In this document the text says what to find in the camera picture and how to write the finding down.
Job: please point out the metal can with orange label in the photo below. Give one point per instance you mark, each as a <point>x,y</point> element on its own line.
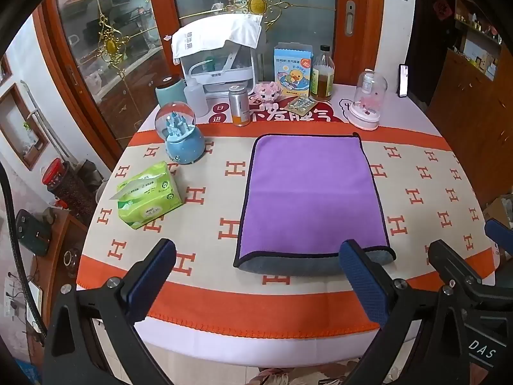
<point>239,106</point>

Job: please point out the white power strip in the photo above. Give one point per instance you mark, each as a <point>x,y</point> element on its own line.
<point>36,298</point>

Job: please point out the blue box with duck print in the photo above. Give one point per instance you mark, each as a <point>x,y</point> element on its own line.
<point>292,72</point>

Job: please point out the orange and cream patterned blanket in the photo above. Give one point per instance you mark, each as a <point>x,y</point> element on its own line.
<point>200,196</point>

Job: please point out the black smartphone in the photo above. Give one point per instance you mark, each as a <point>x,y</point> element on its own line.
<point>403,80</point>

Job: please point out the pink pig toy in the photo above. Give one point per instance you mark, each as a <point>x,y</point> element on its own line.
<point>267,91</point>

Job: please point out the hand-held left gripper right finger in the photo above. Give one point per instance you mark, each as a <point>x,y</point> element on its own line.
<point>362,282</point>

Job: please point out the red wall sticker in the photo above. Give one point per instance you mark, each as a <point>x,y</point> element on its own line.
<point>443,9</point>

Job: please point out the wooden glass door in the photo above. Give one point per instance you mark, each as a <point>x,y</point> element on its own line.
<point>360,56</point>
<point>92,68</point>

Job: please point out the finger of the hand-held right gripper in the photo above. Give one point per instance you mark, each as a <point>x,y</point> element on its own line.
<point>451,260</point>
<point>501,234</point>

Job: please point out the blue castle snow globe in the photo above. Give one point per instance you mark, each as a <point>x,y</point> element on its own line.
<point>184,144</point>

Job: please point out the jar with red lid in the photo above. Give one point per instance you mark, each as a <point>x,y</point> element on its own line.
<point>55,174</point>

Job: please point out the metal rack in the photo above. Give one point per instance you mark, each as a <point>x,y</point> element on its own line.
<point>44,124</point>

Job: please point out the white plastic bottle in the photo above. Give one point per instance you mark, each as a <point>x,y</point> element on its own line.
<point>196,100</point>

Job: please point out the wooden framed window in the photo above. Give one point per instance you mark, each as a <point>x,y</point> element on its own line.
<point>24,128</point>

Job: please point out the glass dome with pink base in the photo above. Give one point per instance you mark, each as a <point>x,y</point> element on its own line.
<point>366,104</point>

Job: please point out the black device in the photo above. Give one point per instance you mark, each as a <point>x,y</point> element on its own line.
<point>34,232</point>

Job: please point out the purple towel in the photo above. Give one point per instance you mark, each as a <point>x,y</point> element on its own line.
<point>312,192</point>

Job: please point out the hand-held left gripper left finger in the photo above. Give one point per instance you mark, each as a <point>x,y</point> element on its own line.
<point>154,274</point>

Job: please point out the green tissue pack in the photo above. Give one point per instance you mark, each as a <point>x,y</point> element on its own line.
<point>148,200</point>

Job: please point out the foil blister pack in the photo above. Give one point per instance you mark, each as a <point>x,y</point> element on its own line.
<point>302,105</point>

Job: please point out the teal canister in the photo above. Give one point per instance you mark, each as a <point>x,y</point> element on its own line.
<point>170,92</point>

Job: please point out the white cloth cover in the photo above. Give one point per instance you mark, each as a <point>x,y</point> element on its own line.
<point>216,32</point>

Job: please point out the cardboard box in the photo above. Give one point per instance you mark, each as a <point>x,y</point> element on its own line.
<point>499,210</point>

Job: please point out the wooden side table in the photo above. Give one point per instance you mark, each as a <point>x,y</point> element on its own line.
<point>52,264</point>

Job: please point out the wooden cabinet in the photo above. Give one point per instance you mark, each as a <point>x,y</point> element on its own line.
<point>461,120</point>

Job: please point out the glass bottle of yellow liquid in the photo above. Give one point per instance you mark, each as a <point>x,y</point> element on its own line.
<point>322,82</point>

